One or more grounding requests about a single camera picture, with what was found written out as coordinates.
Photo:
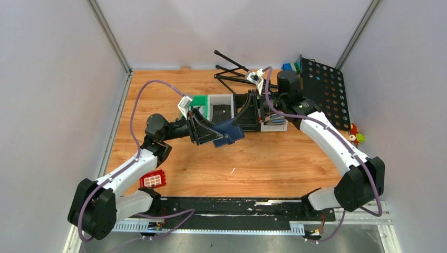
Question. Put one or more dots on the white bin with black cards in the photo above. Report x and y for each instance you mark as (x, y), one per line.
(221, 99)

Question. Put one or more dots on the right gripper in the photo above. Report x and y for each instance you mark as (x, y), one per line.
(257, 109)

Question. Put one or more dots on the red toy block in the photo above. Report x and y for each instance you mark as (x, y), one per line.
(156, 179)

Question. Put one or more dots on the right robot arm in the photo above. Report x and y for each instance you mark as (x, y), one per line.
(362, 177)

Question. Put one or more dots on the blue card holder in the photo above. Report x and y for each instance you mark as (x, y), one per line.
(230, 132)

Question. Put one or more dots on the black music stand tripod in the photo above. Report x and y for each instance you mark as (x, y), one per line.
(234, 75)

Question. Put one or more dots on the black cards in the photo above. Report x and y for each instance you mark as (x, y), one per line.
(221, 113)

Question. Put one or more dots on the black perforated stand plate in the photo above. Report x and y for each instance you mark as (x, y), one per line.
(324, 85)

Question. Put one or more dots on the green bin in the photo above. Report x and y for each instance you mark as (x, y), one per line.
(200, 102)

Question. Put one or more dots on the white bin with card holders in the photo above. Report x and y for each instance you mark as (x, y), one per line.
(274, 122)

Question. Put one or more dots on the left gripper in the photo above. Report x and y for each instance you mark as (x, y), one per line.
(194, 126)

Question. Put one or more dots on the blue green white blocks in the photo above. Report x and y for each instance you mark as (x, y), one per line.
(295, 66)

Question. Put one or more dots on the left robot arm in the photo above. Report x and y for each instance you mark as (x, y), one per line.
(99, 204)

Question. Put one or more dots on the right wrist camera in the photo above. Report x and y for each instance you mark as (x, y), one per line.
(257, 79)

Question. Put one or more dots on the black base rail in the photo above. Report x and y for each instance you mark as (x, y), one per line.
(240, 214)

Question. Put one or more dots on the colourful small toy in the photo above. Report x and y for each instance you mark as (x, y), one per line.
(354, 135)

